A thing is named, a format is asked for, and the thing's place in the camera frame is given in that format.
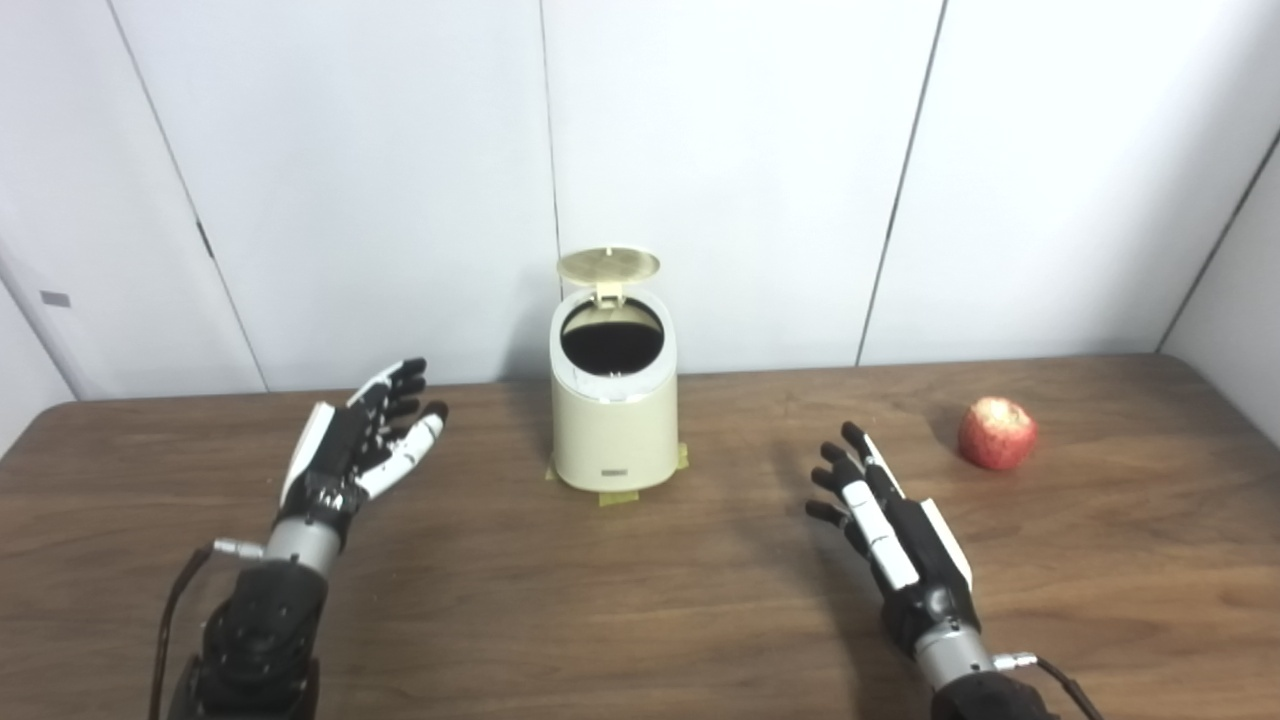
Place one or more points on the red apple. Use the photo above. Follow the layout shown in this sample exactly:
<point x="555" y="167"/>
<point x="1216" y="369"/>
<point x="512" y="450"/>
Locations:
<point x="997" y="435"/>

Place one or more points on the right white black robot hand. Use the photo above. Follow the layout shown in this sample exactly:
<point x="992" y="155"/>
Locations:
<point x="915" y="560"/>

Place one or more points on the small black panel hinge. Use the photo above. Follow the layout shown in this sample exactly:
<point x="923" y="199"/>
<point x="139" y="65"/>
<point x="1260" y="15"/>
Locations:
<point x="205" y="240"/>

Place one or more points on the round cream bin lid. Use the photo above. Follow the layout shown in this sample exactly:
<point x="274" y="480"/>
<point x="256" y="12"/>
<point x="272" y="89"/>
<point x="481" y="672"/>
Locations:
<point x="608" y="264"/>

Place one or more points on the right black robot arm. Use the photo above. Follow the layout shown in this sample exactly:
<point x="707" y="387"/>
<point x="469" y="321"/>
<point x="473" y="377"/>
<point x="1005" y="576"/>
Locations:
<point x="990" y="700"/>

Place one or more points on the small grey wall tag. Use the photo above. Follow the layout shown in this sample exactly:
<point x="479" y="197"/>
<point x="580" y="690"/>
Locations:
<point x="55" y="298"/>

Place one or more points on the cream-colored bin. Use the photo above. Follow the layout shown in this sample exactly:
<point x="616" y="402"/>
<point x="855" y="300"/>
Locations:
<point x="615" y="430"/>

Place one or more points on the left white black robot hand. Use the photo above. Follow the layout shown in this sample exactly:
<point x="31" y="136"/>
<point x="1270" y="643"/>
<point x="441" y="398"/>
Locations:
<point x="335" y="460"/>

